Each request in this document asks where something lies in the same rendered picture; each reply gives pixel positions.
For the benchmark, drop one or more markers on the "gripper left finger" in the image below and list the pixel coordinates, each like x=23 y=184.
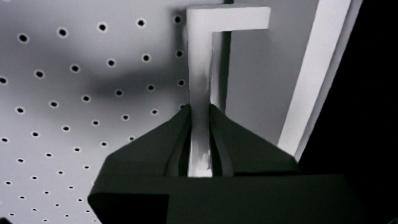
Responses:
x=156 y=151

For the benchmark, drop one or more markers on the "grey perforated base plate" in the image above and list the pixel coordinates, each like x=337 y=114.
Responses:
x=79 y=79

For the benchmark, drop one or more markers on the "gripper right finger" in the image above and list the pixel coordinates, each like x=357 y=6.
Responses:
x=243 y=152

